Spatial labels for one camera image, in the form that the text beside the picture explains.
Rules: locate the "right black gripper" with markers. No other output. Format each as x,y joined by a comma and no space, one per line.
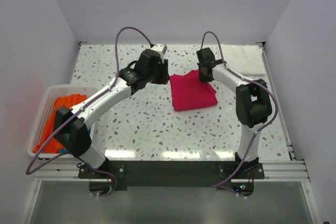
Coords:
201,78

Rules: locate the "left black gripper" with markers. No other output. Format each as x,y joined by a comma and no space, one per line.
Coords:
165,66

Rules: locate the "pink t shirt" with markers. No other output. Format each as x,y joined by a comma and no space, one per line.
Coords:
188,93

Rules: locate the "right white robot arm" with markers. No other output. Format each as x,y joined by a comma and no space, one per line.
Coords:
252,102

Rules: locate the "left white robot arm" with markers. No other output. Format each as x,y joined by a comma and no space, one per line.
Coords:
72,125

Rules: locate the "folded white t shirt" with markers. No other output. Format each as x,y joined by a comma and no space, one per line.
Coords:
244,59

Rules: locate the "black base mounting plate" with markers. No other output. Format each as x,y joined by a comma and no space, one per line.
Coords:
157,174

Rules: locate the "white plastic basket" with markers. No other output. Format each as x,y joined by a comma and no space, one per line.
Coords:
55,97

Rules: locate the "blue t shirt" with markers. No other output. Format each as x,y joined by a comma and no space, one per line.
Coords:
64,150

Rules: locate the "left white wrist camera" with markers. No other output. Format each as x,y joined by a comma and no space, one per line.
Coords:
160,48

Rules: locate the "aluminium rail frame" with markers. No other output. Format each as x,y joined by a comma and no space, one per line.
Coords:
239,182

